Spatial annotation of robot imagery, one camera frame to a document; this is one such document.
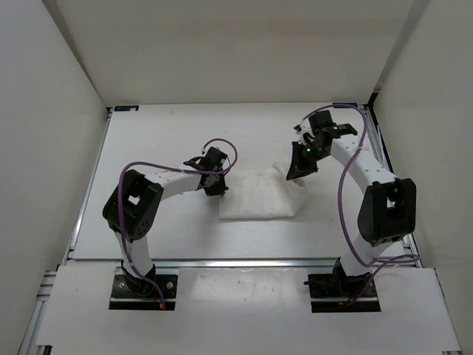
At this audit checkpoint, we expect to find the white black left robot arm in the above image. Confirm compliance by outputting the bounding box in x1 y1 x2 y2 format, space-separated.
103 166 227 297

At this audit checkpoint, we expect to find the blue label sticker left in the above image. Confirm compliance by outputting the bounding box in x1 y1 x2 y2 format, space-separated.
114 105 140 112

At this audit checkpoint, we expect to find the white front cover board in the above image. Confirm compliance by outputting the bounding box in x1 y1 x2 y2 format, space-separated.
37 266 460 354

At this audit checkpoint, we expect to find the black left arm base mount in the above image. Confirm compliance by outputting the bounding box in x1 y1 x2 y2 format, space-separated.
109 274 178 311

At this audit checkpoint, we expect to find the aluminium table edge rail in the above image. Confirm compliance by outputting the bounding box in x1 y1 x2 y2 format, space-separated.
153 258 336 268

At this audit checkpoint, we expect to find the aluminium right frame rail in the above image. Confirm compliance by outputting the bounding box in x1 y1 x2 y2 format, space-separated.
360 104 424 268

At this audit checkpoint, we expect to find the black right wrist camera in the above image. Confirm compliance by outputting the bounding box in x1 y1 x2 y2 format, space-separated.
293 110 358 145

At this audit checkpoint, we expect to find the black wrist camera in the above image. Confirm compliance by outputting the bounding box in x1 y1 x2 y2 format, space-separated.
293 110 358 145
183 146 228 174

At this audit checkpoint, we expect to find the blue label sticker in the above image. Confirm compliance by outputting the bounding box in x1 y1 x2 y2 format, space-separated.
333 102 358 109
114 105 140 112

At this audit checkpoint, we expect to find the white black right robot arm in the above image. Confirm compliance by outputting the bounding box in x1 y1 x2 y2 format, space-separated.
286 131 417 296

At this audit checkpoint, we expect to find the white fabric skirt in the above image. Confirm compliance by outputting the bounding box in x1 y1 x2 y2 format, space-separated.
219 163 307 220

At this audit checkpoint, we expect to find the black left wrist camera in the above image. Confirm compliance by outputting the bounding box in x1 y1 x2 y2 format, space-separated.
183 146 228 174

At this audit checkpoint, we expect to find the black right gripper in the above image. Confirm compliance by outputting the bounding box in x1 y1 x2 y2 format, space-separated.
286 141 328 181

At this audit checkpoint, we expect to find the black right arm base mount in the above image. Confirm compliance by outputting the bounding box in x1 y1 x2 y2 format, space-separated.
304 272 381 314

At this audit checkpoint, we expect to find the blue label sticker right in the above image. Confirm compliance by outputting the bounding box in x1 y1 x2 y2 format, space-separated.
333 102 358 109

